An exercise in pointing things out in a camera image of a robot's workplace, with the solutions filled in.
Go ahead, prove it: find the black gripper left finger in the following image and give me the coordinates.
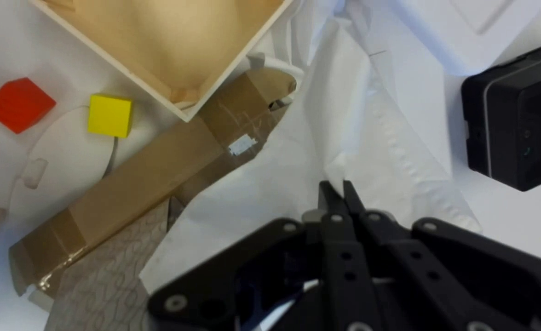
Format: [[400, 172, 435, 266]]
[[148, 180, 378, 331]]

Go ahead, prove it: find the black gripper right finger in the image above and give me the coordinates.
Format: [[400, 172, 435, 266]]
[[343, 180, 541, 331]]

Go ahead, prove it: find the white paper towel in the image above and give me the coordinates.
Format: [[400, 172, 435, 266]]
[[139, 0, 488, 296]]

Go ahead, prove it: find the black box device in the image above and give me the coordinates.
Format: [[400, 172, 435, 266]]
[[461, 35, 541, 193]]

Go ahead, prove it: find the brown cardboard box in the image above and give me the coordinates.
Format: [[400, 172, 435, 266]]
[[8, 64, 300, 299]]

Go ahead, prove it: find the grey patterned tissue box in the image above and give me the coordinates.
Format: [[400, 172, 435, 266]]
[[41, 198, 175, 331]]

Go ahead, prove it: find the yellow cube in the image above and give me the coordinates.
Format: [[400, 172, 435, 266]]
[[87, 92, 137, 139]]

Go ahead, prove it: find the red cube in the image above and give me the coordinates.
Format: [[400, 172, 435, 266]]
[[0, 75, 59, 136]]

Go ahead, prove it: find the thin white cord with tag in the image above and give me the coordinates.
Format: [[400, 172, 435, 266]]
[[6, 103, 122, 209]]

